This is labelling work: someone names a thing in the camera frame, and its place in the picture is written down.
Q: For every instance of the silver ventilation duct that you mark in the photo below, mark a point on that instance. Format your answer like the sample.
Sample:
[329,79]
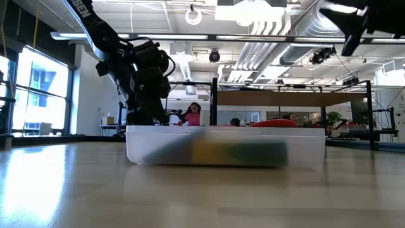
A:
[303,35]

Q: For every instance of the black ceiling spotlight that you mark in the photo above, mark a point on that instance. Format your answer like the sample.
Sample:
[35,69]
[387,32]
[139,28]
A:
[321,56]

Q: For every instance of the black monitor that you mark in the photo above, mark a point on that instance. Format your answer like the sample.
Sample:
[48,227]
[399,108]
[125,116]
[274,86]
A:
[359,112]

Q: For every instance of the wooden raised shelf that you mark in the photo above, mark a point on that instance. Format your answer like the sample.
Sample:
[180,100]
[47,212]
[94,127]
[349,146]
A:
[284,98]

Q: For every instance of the cardboard box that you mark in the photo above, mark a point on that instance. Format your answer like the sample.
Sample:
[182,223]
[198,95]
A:
[109,120]

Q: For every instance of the green potted plant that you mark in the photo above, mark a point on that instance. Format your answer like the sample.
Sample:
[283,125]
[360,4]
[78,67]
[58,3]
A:
[333,117]

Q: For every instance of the translucent pencil box pink lid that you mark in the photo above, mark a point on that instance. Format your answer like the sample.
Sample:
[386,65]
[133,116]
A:
[310,149]

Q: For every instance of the red grey-lined scissors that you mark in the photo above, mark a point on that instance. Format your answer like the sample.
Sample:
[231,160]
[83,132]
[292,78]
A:
[273,123]

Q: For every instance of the large window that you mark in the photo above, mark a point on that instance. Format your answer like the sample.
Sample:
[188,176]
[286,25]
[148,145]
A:
[44,95]

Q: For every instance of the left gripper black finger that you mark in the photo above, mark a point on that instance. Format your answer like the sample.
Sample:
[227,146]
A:
[135,119]
[157,115]

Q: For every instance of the black overhead crossbar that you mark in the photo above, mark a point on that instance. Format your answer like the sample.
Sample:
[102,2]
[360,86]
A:
[253,38]

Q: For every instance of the person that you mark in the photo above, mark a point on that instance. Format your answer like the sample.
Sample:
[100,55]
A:
[192,117]
[291,117]
[235,122]

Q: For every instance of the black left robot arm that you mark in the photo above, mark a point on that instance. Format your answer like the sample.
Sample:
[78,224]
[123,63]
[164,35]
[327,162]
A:
[95,28]

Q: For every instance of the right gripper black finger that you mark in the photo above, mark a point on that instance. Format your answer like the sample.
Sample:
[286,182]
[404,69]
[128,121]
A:
[351,25]

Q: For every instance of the background robot stand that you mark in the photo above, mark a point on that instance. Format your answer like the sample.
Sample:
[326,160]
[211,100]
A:
[387,122]

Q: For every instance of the round black camera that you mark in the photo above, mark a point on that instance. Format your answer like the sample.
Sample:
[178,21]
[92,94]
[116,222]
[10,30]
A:
[214,56]

